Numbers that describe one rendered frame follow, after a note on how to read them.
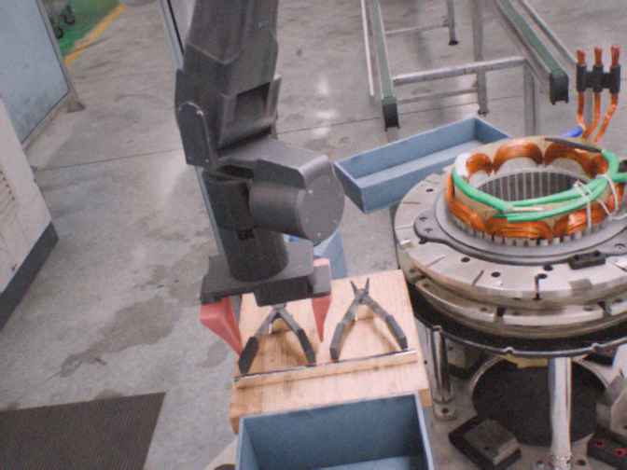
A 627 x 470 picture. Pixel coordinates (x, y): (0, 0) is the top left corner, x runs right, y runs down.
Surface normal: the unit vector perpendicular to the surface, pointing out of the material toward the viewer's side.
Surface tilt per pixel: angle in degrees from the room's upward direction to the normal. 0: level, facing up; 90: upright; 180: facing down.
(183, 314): 0
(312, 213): 89
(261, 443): 90
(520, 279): 0
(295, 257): 1
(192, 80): 84
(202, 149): 84
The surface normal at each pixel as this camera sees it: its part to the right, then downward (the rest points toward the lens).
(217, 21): -0.57, 0.31
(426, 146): 0.34, 0.43
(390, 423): 0.02, 0.51
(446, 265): -0.18, -0.84
